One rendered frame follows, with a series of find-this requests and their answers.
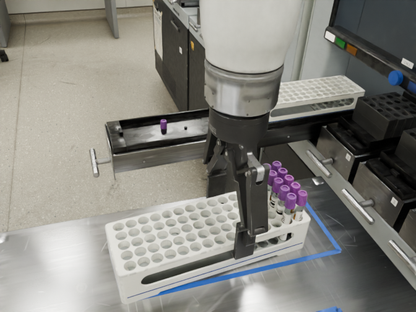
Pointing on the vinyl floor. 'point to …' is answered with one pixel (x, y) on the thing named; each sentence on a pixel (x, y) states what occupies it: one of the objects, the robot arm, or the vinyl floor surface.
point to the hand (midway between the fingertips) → (228, 220)
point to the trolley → (332, 252)
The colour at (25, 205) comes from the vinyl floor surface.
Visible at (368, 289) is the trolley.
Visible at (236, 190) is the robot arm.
